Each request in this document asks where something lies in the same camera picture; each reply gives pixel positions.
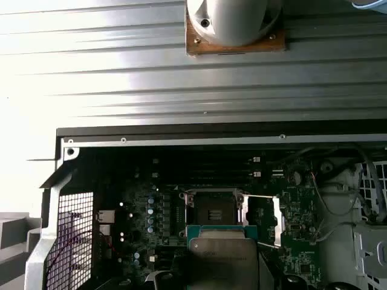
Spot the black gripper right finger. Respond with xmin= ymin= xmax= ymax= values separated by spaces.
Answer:
xmin=258 ymin=250 xmax=287 ymax=290

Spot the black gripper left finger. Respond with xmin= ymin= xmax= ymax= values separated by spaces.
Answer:
xmin=144 ymin=253 xmax=190 ymax=290

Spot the silver CPU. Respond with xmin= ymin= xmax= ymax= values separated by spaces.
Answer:
xmin=185 ymin=224 xmax=260 ymax=290

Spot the metal socket cover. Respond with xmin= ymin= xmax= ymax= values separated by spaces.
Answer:
xmin=237 ymin=193 xmax=287 ymax=251

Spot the CPU socket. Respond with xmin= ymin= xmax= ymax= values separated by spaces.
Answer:
xmin=177 ymin=186 xmax=252 ymax=240

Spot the green motherboard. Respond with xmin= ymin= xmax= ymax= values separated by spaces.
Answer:
xmin=92 ymin=149 xmax=323 ymax=290

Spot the silver coin battery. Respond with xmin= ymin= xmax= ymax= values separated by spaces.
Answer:
xmin=288 ymin=169 xmax=305 ymax=187

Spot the black grey PC case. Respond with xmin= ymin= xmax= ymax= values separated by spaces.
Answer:
xmin=25 ymin=125 xmax=387 ymax=290

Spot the grey parts rack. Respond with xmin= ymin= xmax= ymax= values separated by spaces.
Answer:
xmin=0 ymin=210 xmax=43 ymax=290

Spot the grey round cable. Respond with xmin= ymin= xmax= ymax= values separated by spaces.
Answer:
xmin=355 ymin=144 xmax=380 ymax=218

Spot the brown square base plate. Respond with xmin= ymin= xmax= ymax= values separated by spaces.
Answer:
xmin=185 ymin=16 xmax=287 ymax=57

